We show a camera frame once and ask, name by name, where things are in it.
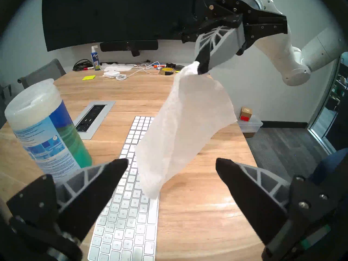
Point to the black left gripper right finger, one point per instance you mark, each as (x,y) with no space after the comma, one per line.
(252,198)

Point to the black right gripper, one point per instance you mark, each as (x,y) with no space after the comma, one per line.
(258,21)

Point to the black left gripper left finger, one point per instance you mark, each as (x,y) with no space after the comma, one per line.
(89,198)

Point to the white disinfecting wipe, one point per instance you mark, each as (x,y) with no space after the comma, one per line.
(185,121)

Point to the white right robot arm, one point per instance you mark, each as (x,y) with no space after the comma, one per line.
(288,62)

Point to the disinfecting wipes canister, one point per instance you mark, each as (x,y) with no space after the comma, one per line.
(46,130)

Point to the white slim keyboard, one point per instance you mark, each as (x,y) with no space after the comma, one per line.
(127,222)

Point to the black and yellow tape roll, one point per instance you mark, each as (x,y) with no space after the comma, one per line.
(166,71)

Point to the white marker with red label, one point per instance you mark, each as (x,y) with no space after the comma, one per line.
(159,66)

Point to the small cardboard box red label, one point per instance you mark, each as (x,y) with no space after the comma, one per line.
(245,114)

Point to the clear plastic bin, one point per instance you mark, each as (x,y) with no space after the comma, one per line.
(251,127)

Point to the silver table power outlet box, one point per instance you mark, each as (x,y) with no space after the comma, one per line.
(91,119)

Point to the black video conference bar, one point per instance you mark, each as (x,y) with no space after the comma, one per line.
(127,45)

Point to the crumpled white tissue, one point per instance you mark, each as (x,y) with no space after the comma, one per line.
(117,66)

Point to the yellow sticky note pad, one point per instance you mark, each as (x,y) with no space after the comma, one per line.
(89,77)

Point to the whiteboard cleaner spray bottle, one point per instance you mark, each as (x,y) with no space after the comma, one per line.
(95,60)

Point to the grey mesh office chair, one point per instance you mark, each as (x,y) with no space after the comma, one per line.
(43,72)

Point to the large black wall screen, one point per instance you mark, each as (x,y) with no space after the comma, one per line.
(114,15)

